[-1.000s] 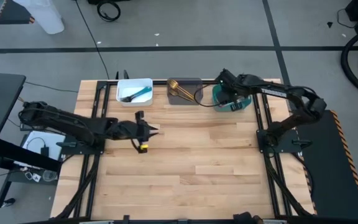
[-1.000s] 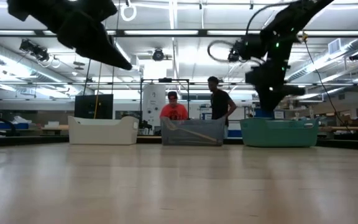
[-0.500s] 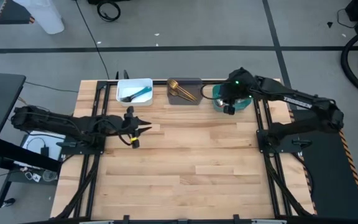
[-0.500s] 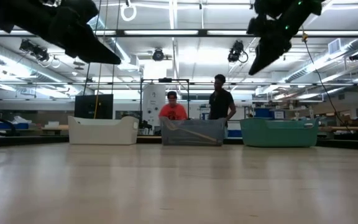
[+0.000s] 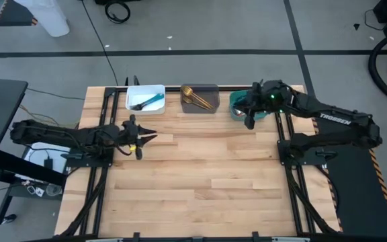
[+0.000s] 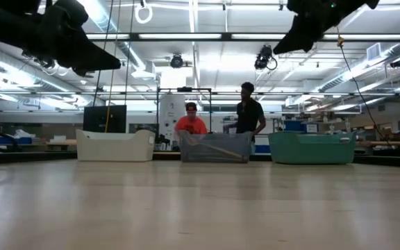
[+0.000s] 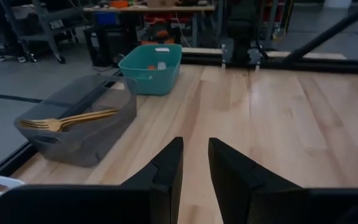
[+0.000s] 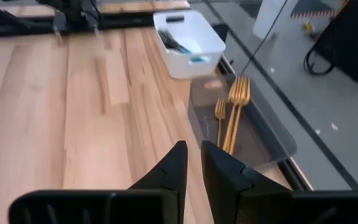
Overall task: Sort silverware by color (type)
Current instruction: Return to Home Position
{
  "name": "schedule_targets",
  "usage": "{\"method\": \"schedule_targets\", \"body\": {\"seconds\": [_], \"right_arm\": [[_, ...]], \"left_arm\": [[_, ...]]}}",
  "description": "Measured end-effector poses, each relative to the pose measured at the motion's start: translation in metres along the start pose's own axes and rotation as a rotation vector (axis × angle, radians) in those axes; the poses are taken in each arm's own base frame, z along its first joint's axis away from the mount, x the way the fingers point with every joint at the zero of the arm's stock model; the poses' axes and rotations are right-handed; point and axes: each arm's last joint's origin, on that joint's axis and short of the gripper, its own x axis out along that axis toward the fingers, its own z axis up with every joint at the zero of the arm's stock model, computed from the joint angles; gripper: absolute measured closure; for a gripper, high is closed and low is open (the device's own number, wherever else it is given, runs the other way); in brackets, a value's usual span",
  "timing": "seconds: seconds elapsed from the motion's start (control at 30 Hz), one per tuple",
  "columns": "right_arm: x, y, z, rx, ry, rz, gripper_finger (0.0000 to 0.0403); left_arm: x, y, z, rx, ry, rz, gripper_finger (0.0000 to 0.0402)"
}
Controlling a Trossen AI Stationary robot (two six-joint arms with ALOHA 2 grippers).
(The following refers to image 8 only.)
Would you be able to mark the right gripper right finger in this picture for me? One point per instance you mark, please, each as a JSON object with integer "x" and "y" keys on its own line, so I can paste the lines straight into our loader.
{"x": 228, "y": 193}

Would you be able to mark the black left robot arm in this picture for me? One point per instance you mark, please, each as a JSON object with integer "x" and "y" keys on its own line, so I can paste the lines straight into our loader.
{"x": 73, "y": 12}

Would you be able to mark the white plastic bin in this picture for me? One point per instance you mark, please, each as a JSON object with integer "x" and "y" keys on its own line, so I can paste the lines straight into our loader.
{"x": 185, "y": 68}

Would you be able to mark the grey translucent plastic bin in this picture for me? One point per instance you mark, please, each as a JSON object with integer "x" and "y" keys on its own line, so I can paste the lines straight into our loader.
{"x": 253, "y": 146}

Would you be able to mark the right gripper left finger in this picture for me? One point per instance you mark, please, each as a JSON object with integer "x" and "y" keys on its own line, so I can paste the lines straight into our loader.
{"x": 154, "y": 202}

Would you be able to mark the hazard striped floor mat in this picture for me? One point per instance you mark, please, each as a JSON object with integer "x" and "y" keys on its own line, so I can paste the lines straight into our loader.
{"x": 312, "y": 12}

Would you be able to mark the white trash can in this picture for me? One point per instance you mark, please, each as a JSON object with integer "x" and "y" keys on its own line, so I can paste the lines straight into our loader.
{"x": 269, "y": 18}

